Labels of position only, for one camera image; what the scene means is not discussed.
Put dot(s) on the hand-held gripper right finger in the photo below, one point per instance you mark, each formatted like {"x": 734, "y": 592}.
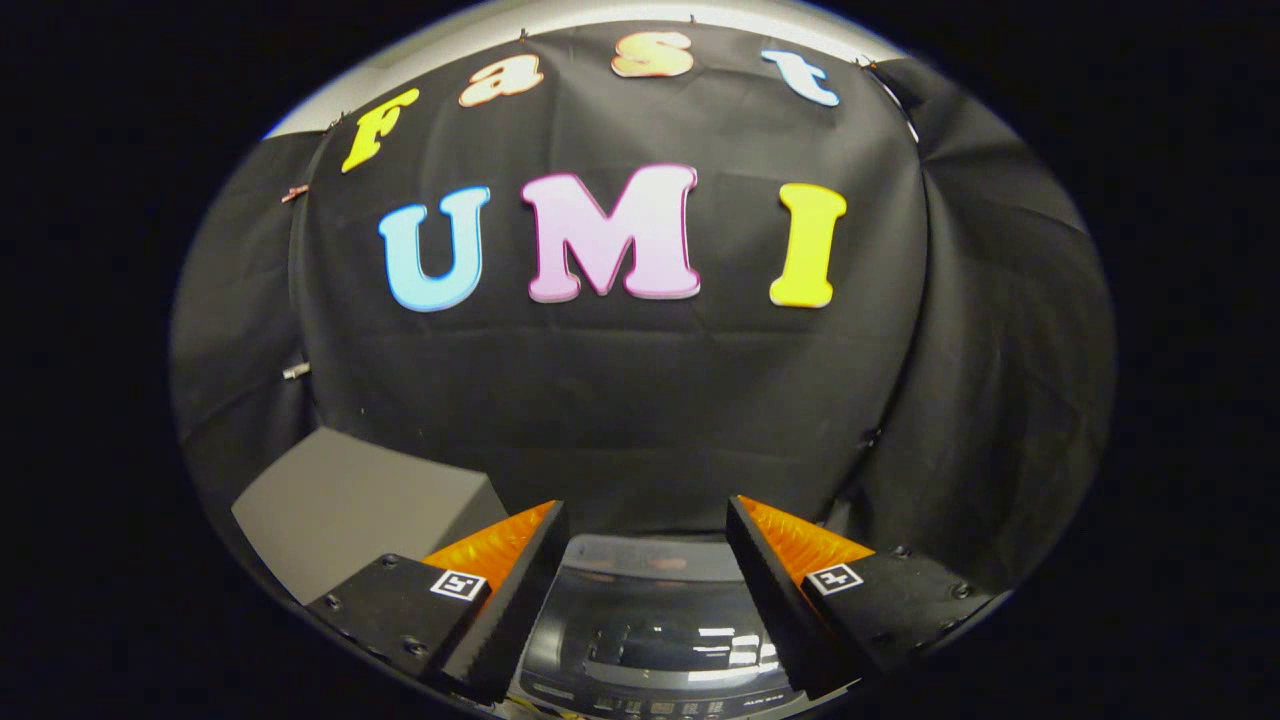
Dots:
{"x": 775, "y": 590}

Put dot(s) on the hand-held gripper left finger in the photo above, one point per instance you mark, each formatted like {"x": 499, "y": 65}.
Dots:
{"x": 520, "y": 600}

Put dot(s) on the dark grey washing machine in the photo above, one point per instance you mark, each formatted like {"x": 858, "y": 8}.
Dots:
{"x": 650, "y": 706}

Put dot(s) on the grey box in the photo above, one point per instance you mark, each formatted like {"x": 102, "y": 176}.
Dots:
{"x": 350, "y": 500}

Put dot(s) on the black backdrop cloth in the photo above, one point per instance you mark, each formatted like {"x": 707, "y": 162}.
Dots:
{"x": 640, "y": 400}

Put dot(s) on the silver clip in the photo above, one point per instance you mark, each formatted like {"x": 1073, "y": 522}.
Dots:
{"x": 296, "y": 371}

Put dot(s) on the copper clip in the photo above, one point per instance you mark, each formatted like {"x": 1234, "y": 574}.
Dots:
{"x": 294, "y": 192}

